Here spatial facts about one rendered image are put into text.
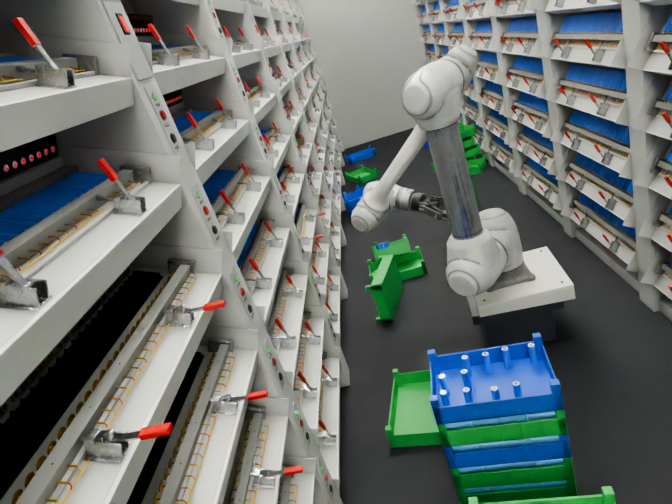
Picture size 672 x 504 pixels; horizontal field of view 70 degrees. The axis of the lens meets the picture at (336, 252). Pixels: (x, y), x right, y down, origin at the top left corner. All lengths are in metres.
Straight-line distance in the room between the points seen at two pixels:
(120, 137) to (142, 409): 0.48
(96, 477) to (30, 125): 0.39
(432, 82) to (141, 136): 0.84
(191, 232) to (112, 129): 0.22
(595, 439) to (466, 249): 0.66
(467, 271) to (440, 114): 0.50
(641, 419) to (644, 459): 0.14
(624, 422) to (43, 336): 1.54
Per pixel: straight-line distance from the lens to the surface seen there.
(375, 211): 1.79
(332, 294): 2.34
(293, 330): 1.43
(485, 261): 1.64
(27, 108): 0.65
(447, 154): 1.54
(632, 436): 1.69
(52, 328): 0.57
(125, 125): 0.93
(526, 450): 1.39
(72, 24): 0.95
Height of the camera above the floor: 1.25
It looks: 23 degrees down
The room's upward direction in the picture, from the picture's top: 19 degrees counter-clockwise
